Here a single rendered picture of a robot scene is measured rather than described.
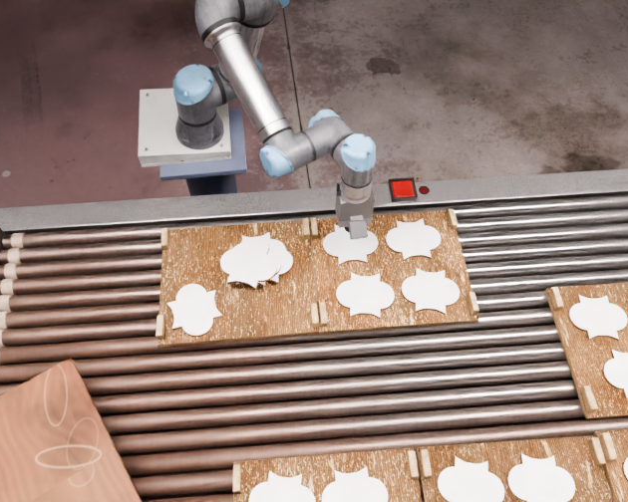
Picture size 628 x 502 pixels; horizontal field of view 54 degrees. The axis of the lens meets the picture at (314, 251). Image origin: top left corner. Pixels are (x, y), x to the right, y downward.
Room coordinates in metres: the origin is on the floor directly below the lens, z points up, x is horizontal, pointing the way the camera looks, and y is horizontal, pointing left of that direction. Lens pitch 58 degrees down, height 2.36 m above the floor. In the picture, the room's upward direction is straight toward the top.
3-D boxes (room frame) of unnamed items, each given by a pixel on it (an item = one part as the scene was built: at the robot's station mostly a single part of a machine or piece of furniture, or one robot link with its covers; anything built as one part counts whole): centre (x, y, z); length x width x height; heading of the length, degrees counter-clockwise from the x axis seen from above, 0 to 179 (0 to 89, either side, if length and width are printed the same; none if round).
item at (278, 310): (0.81, 0.20, 0.93); 0.41 x 0.35 x 0.02; 95
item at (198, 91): (1.36, 0.35, 1.08); 0.13 x 0.12 x 0.14; 123
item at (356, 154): (0.92, -0.10, 1.29); 0.09 x 0.08 x 0.11; 33
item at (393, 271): (0.84, -0.21, 0.93); 0.41 x 0.35 x 0.02; 95
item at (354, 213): (0.89, -0.10, 1.13); 0.12 x 0.09 x 0.16; 9
